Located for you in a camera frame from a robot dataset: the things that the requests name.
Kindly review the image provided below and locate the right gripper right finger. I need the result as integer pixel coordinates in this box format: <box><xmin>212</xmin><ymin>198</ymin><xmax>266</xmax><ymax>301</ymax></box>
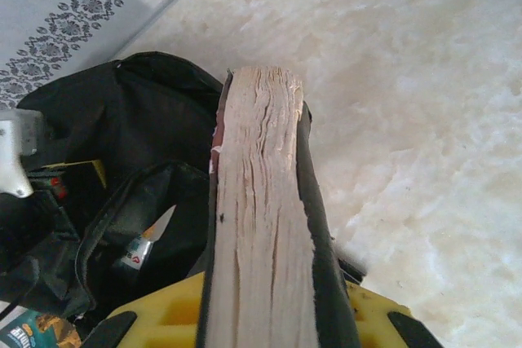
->
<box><xmin>346</xmin><ymin>282</ymin><xmax>444</xmax><ymax>348</ymax></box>

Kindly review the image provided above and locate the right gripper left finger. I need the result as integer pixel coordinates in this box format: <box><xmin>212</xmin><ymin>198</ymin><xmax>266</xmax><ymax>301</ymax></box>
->
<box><xmin>83</xmin><ymin>273</ymin><xmax>205</xmax><ymax>348</ymax></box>

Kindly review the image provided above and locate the grey pen box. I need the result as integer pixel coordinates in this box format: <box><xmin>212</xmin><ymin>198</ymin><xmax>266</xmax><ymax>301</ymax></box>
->
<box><xmin>112</xmin><ymin>236</ymin><xmax>155</xmax><ymax>274</ymax></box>

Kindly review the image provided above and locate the orange paperback book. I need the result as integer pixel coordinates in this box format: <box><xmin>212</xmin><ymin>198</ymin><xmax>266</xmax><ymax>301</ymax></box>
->
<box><xmin>140</xmin><ymin>204</ymin><xmax>177</xmax><ymax>243</ymax></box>

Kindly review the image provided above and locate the black backpack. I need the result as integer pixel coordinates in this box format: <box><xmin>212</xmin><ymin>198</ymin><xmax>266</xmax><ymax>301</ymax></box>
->
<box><xmin>0</xmin><ymin>51</ymin><xmax>229</xmax><ymax>324</ymax></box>

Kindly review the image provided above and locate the teal canyon cover book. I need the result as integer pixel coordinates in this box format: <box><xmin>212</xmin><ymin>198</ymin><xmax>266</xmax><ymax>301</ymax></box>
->
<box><xmin>0</xmin><ymin>310</ymin><xmax>82</xmax><ymax>348</ymax></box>

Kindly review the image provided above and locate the dark brown cover book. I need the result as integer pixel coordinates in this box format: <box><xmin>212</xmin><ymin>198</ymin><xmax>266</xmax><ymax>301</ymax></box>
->
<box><xmin>197</xmin><ymin>64</ymin><xmax>364</xmax><ymax>348</ymax></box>

